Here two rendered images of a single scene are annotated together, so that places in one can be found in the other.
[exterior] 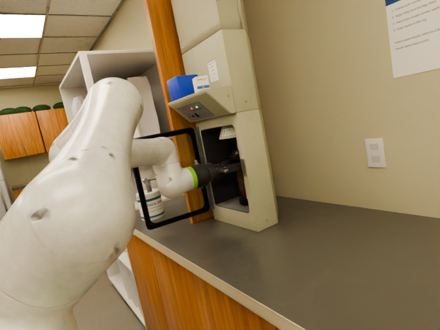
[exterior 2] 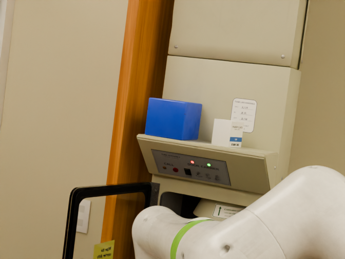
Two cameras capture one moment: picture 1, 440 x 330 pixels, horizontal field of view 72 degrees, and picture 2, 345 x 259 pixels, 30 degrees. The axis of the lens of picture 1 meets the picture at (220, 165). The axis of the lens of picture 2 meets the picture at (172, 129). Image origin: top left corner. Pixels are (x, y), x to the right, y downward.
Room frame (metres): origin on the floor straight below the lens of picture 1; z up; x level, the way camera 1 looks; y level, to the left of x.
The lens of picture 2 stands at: (0.03, 0.95, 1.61)
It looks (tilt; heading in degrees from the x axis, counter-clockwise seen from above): 3 degrees down; 327
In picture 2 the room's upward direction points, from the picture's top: 7 degrees clockwise
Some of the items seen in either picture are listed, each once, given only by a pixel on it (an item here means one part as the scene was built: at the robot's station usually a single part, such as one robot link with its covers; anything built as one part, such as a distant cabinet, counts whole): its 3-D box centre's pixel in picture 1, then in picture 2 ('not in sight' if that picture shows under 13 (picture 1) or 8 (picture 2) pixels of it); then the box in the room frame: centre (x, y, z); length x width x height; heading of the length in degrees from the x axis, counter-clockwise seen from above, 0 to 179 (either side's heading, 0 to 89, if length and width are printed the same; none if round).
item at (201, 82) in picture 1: (201, 85); (227, 133); (1.21, 0.01, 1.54); 0.05 x 0.05 x 0.06; 16
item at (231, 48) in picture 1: (240, 132); (223, 211); (1.35, -0.12, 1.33); 0.32 x 0.25 x 0.77; 33
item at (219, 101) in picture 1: (199, 107); (204, 164); (1.25, 0.04, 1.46); 0.32 x 0.12 x 0.10; 33
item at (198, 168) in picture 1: (198, 174); not in sight; (1.20, 0.09, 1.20); 0.09 x 0.06 x 0.12; 31
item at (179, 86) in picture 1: (183, 88); (173, 118); (1.33, 0.09, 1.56); 0.10 x 0.10 x 0.09; 33
